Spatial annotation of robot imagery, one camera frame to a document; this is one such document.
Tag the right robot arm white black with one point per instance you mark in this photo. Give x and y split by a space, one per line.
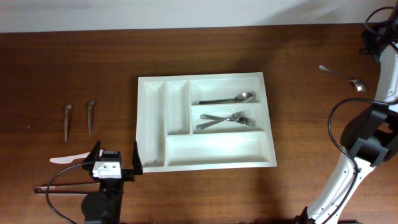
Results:
369 139

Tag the metal tablespoon silver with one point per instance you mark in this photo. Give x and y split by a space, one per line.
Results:
358 84

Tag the metal fork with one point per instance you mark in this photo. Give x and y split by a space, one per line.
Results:
243 120
233 117

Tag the small metal teaspoon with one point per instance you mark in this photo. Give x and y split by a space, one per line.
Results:
89 107
67 109

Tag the small metal teaspoon right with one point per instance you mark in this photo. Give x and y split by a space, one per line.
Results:
89 107

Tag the metal tablespoon dark handle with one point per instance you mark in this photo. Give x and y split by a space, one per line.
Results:
240 98

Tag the pink plastic knife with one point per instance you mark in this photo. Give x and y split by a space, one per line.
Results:
70 159

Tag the small metal teaspoon left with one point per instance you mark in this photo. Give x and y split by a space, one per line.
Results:
67 109

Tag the metal tongs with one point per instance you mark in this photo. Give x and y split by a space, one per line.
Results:
67 189

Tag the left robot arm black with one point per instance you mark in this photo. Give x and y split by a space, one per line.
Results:
104 205

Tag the white plastic cutlery tray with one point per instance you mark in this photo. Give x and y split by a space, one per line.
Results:
168 111

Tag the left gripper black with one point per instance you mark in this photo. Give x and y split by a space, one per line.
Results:
129 174

